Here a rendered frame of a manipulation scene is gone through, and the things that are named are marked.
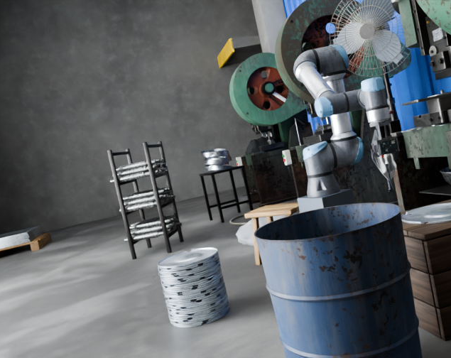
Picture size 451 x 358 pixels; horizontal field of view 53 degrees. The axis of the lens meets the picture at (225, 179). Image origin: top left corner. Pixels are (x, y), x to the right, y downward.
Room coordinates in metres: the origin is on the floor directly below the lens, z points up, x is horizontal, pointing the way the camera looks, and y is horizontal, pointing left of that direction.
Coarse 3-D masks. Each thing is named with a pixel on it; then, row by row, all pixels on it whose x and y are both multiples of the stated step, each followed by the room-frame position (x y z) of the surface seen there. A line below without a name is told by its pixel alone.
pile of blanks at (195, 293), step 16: (160, 272) 2.06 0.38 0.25; (176, 272) 1.98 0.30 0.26; (192, 272) 1.98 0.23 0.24; (208, 272) 2.00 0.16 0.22; (176, 288) 1.99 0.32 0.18; (192, 288) 1.99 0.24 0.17; (208, 288) 2.00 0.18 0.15; (224, 288) 2.10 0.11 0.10; (176, 304) 2.00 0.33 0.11; (192, 304) 1.97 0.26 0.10; (208, 304) 1.99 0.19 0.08; (224, 304) 2.08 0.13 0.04; (176, 320) 2.01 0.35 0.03; (192, 320) 1.97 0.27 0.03; (208, 320) 1.98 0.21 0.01
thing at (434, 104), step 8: (432, 96) 2.15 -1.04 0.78; (440, 96) 2.09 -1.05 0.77; (448, 96) 2.12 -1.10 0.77; (432, 104) 2.17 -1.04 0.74; (440, 104) 2.12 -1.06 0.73; (448, 104) 2.12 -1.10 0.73; (432, 112) 2.18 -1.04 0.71; (440, 112) 2.12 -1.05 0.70; (432, 120) 2.19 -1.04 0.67; (440, 120) 2.13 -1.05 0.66
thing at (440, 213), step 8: (424, 208) 1.75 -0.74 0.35; (432, 208) 1.72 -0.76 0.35; (440, 208) 1.66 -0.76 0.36; (448, 208) 1.64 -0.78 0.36; (408, 216) 1.68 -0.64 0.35; (416, 216) 1.65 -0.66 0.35; (424, 216) 1.62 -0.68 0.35; (432, 216) 1.58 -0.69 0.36; (440, 216) 1.56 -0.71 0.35; (448, 216) 1.55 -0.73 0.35
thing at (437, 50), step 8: (432, 24) 2.21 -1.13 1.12; (432, 32) 2.22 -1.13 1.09; (440, 32) 2.16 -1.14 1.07; (432, 40) 2.23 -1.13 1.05; (440, 40) 2.17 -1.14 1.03; (432, 48) 2.22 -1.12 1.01; (440, 48) 2.18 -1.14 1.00; (448, 48) 2.13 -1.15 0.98; (432, 56) 2.20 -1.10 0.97; (440, 56) 2.14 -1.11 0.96; (448, 56) 2.13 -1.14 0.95; (432, 64) 2.19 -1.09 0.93; (440, 64) 2.15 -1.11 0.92; (448, 64) 2.13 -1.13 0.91
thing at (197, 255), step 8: (200, 248) 2.25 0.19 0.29; (208, 248) 2.22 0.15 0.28; (168, 256) 2.22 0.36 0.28; (176, 256) 2.20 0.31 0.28; (184, 256) 2.13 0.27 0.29; (192, 256) 2.09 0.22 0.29; (200, 256) 2.08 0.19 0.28; (208, 256) 2.05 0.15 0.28; (160, 264) 2.10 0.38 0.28; (168, 264) 2.06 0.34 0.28; (176, 264) 2.03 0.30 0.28
